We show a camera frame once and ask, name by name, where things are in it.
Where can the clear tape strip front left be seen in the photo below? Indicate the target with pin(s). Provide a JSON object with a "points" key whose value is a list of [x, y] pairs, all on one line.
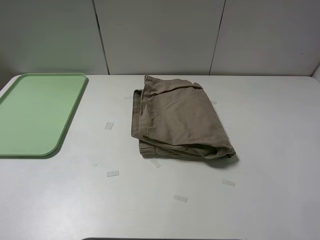
{"points": [[112, 173]]}

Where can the clear tape strip near waistband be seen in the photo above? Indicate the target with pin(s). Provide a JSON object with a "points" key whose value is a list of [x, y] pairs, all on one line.
{"points": [[155, 163]]}

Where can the khaki shorts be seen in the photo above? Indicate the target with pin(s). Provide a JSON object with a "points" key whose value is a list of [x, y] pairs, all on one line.
{"points": [[176, 119]]}

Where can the clear tape strip mid left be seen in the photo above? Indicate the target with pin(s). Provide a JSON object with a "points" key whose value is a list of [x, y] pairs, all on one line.
{"points": [[109, 126]]}

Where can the clear tape strip front right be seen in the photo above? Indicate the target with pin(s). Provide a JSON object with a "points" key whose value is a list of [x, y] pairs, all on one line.
{"points": [[229, 183]]}

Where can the clear tape strip front centre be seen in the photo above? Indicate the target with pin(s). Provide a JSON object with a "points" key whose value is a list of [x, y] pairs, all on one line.
{"points": [[181, 198]]}

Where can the green plastic tray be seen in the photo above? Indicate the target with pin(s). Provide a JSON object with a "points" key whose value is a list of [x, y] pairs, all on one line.
{"points": [[35, 112]]}

